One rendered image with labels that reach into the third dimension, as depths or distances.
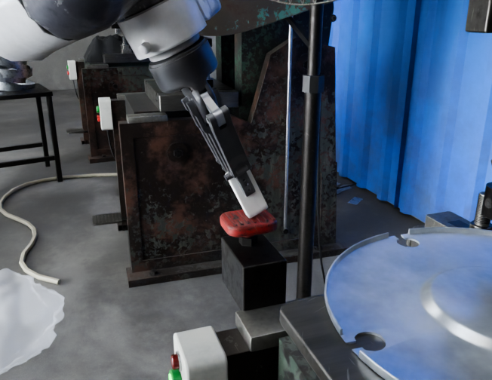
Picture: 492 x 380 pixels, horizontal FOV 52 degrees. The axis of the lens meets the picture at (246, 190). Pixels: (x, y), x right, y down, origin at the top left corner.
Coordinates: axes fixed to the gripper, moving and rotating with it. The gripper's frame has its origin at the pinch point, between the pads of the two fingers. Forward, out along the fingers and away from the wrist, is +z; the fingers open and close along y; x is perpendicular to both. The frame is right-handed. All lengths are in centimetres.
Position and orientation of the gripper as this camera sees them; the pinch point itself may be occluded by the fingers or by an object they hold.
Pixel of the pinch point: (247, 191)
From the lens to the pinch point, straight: 66.6
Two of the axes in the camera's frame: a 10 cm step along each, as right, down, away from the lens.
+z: 4.0, 8.0, 4.5
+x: 8.5, -5.1, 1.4
